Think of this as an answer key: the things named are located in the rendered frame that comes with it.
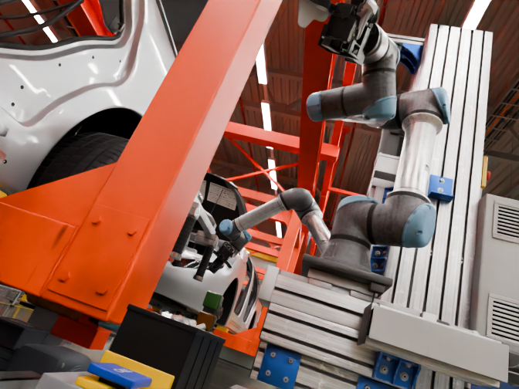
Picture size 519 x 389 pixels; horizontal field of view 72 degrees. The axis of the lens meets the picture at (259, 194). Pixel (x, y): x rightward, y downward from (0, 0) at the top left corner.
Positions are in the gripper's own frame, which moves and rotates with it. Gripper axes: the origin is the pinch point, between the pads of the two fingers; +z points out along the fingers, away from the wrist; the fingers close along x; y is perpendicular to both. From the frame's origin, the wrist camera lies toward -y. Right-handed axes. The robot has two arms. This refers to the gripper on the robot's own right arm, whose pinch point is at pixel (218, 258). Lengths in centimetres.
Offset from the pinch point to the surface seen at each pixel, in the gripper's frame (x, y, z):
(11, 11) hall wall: -956, 58, -733
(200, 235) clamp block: -11.2, 3.3, 10.4
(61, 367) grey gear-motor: -5, -36, 75
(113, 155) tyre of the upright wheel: -46, 8, 47
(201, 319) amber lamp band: 13, -5, 75
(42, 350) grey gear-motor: -12, -37, 74
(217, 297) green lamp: 13, 1, 74
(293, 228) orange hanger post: 25, 64, -356
